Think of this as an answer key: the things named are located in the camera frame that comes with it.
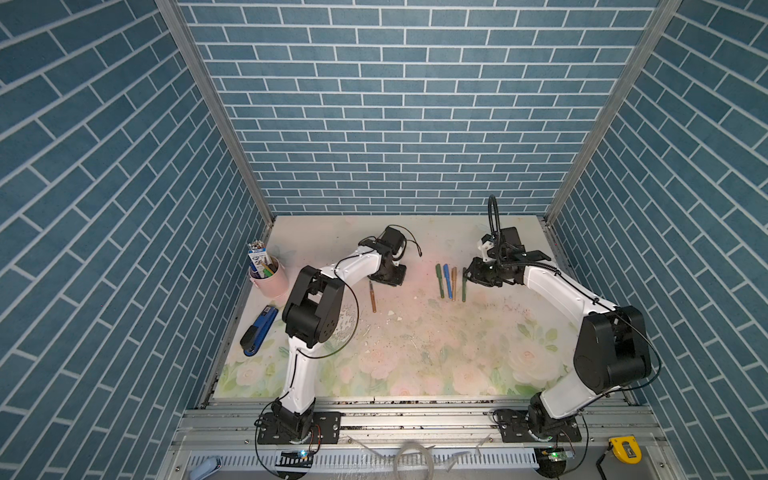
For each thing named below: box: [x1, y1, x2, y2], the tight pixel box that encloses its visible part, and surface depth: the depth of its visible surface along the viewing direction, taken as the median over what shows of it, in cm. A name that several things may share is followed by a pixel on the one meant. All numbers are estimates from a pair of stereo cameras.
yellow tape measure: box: [609, 436, 642, 464], surface depth 71 cm
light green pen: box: [435, 263, 445, 299], surface depth 107 cm
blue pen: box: [443, 263, 453, 299], surface depth 107 cm
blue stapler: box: [240, 305, 278, 357], surface depth 88 cm
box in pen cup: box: [248, 240, 271, 278], surface depth 89 cm
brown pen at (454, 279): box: [451, 266, 458, 301], surface depth 104 cm
